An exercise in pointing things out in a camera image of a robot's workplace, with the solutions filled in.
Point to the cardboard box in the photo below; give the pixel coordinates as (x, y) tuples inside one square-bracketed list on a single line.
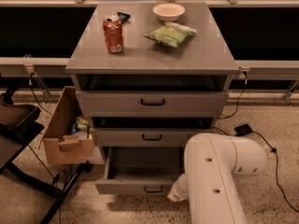
[(61, 147)]

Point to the green chip bag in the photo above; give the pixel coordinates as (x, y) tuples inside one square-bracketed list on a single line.
[(171, 34)]

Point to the grey drawer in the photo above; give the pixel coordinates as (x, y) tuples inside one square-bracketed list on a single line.
[(152, 104), (143, 137), (141, 170)]

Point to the grey middle drawer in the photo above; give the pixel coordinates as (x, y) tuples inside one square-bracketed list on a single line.
[(143, 137)]

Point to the green packet in box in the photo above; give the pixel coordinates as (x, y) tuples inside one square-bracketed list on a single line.
[(82, 125)]

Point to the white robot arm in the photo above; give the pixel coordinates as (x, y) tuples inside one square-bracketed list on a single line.
[(210, 161)]

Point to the black power adapter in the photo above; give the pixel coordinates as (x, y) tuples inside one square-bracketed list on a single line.
[(243, 130)]

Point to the grey metal railing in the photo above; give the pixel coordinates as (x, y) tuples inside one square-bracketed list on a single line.
[(34, 66)]

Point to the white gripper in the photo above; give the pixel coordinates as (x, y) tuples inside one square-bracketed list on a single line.
[(179, 188)]

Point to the grey bottom drawer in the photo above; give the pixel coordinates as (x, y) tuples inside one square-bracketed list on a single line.
[(141, 170)]

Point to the orange soda can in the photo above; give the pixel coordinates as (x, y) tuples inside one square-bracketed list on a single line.
[(112, 28)]

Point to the grey drawer cabinet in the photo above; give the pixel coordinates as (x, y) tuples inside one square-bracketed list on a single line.
[(202, 63)]

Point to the dark blue snack wrapper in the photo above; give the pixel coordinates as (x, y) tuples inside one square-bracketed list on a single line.
[(123, 17)]

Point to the grey top drawer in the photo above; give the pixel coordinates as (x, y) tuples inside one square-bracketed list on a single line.
[(152, 104)]

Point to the white bowl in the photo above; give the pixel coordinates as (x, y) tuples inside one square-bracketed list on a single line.
[(169, 11)]

